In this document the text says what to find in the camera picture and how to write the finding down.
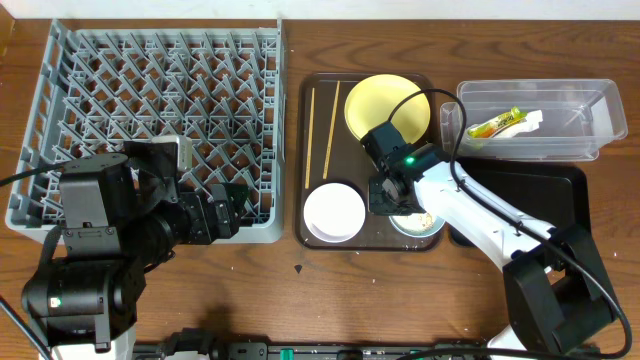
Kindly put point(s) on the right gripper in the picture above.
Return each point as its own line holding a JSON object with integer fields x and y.
{"x": 375, "y": 204}

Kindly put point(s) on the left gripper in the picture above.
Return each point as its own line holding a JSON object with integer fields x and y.
{"x": 223, "y": 220}

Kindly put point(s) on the light blue bowl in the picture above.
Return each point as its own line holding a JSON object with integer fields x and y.
{"x": 418, "y": 225}

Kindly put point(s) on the pink bowl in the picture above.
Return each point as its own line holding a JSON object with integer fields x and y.
{"x": 334, "y": 213}

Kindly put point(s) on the green snack wrapper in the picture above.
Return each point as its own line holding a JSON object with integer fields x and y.
{"x": 497, "y": 124}

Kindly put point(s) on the wooden chopstick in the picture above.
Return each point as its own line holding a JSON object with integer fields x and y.
{"x": 331, "y": 130}
{"x": 310, "y": 140}

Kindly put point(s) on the white napkin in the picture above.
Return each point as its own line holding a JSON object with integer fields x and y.
{"x": 530, "y": 123}

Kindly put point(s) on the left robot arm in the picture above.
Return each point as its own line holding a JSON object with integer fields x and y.
{"x": 125, "y": 212}

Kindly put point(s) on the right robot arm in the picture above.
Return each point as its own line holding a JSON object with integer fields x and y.
{"x": 558, "y": 293}

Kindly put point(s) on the black waste tray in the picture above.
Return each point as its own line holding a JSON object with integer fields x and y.
{"x": 555, "y": 193}

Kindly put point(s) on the yellow plate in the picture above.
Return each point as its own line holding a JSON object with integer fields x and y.
{"x": 373, "y": 99}

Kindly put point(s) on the dark brown serving tray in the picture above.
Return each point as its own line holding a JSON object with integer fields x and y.
{"x": 349, "y": 164}

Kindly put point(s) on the clear plastic bin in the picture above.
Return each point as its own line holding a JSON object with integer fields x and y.
{"x": 579, "y": 116}

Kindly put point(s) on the grey dish rack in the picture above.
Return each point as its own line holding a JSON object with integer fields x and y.
{"x": 224, "y": 89}

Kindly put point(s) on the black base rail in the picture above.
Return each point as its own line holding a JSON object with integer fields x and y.
{"x": 191, "y": 343}

